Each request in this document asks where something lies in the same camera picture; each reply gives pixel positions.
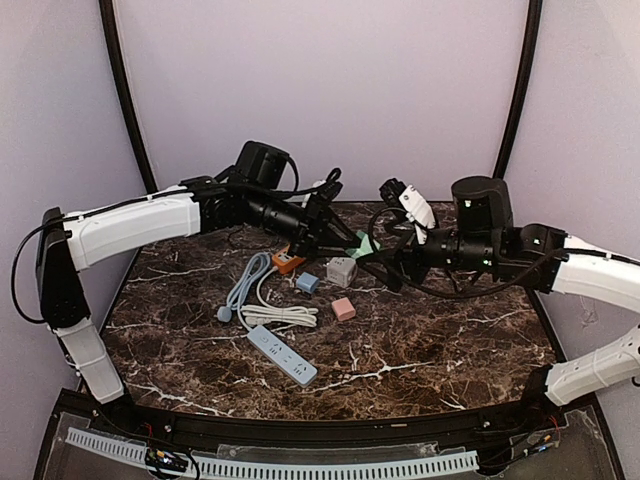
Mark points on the orange power strip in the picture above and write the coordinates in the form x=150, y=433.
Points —
x=286, y=263

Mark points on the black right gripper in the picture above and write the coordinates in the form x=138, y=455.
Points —
x=407, y=257

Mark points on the white cube socket adapter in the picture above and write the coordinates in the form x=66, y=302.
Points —
x=341, y=271

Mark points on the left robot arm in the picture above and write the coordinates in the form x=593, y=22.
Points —
x=245, y=193

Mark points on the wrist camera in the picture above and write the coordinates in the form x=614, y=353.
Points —
x=410, y=205
x=327, y=188

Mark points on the white slotted cable duct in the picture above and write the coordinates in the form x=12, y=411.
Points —
x=234, y=462

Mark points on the green charger plug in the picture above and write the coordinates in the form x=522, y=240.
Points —
x=366, y=246

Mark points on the light blue charger plug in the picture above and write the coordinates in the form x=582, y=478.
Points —
x=307, y=282

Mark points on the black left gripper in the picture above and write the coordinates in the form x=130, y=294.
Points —
x=310, y=225

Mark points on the black right corner post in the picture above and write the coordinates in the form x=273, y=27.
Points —
x=523, y=74

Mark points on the black left corner post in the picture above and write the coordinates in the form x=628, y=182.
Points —
x=107, y=10

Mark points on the black corner post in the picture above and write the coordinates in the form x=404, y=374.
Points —
x=107, y=10
x=523, y=74

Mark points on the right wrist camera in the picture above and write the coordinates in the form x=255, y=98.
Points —
x=410, y=205

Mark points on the black front frame rail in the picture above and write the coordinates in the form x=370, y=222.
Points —
x=477, y=427

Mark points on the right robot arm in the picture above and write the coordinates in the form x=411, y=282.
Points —
x=536, y=256

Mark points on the light blue power strip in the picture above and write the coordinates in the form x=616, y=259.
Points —
x=280, y=354

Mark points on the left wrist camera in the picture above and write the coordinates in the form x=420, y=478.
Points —
x=327, y=188

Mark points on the pink charger plug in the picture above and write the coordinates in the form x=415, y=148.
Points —
x=343, y=309

